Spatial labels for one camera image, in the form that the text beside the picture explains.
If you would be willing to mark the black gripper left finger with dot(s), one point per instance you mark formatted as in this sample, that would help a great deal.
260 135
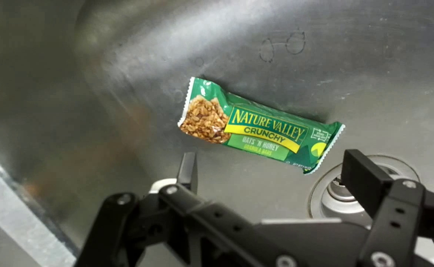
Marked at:
177 232

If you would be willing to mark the stainless steel double sink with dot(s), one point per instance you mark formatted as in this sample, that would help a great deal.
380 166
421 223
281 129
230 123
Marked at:
128 74

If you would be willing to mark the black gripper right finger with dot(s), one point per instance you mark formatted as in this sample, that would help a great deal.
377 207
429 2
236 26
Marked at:
399 212

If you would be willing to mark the sink drain strainer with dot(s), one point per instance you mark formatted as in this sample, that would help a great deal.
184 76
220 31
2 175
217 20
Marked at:
332 201

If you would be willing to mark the green granola bar packet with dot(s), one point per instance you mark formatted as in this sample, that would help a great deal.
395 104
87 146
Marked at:
266 134

